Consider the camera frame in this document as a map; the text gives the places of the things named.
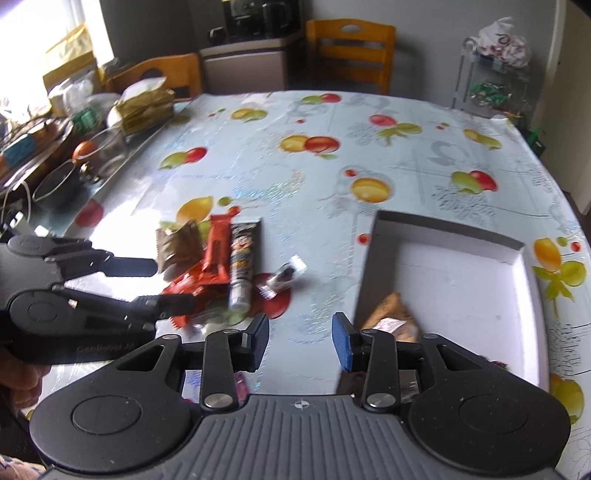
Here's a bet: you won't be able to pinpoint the tan mesh-print snack packet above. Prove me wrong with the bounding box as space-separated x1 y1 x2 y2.
362 292 422 344

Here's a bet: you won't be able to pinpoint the metal tray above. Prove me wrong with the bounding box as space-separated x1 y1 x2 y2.
0 117 75 185

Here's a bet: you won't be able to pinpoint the small clear candy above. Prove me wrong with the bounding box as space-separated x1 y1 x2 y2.
259 257 308 298

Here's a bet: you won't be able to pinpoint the person's patterned clothing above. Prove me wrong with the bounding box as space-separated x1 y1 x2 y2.
0 455 47 480

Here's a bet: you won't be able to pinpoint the beige cabinet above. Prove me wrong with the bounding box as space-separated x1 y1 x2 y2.
199 31 305 95

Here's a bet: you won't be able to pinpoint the orange snack packet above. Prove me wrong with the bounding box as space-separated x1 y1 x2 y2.
163 271 232 326

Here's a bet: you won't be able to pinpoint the white printed plastic bag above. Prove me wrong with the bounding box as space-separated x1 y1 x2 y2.
475 17 533 69

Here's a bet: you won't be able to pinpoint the white cardboard box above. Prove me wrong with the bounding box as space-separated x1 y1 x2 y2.
342 210 552 398

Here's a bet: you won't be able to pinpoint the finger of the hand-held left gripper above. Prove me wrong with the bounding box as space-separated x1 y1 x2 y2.
51 284 198 334
8 234 158 281

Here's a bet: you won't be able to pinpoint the blue box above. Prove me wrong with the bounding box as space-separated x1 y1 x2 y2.
0 134 40 162

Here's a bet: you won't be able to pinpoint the round metal pot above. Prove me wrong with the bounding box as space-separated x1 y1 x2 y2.
32 159 88 206

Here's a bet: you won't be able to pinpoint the metal storage rack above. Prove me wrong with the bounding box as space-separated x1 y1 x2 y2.
455 38 532 123

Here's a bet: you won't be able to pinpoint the red snack bar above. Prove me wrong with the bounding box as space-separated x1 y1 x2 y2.
202 213 232 283

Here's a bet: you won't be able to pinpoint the black coffee machine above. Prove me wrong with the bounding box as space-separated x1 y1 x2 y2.
222 0 301 40

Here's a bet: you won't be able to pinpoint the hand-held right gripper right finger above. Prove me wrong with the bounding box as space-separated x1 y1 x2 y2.
331 312 509 412

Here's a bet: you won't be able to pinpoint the clear plastic bag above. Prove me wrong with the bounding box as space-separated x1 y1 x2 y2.
48 76 121 116

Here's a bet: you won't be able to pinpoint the yellow wooden chair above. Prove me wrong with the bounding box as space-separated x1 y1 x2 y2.
105 53 204 100
305 18 397 95

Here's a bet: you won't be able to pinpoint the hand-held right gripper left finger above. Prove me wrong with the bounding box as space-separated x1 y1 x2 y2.
106 316 271 412

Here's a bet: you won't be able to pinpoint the green wrapped candies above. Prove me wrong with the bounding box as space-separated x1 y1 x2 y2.
468 80 511 104

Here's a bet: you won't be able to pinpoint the window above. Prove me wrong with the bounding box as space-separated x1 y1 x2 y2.
0 0 116 116

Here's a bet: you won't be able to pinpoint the black cartoon stick packet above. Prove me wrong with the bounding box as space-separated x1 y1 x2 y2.
228 219 264 312

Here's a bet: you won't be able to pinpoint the person's left hand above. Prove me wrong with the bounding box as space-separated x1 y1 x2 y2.
0 344 51 409

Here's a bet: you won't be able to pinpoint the yellow paper bag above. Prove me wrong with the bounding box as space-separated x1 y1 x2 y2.
42 25 100 93

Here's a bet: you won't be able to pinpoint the glass mug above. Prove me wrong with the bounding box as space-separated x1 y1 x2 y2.
83 127 127 178

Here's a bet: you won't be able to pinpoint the gold tissue pack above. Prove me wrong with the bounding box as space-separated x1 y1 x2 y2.
113 78 175 134

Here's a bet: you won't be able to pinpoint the brown foil snack packet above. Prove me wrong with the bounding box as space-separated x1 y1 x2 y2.
156 220 207 274

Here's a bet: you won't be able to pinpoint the fruit-print tablecloth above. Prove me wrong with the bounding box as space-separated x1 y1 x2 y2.
46 90 591 480

